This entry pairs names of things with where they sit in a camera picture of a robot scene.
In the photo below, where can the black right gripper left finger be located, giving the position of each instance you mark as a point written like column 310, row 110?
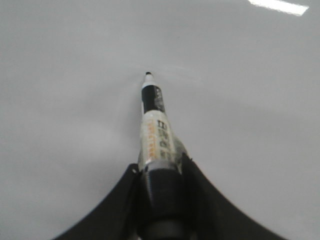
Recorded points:
column 112, row 218

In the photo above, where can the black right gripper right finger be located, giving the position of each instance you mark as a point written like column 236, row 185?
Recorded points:
column 211, row 215

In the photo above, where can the black and white whiteboard marker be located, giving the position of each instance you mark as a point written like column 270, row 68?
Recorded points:
column 162, row 204

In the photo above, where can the white whiteboard with aluminium frame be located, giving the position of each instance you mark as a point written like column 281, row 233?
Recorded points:
column 241, row 88

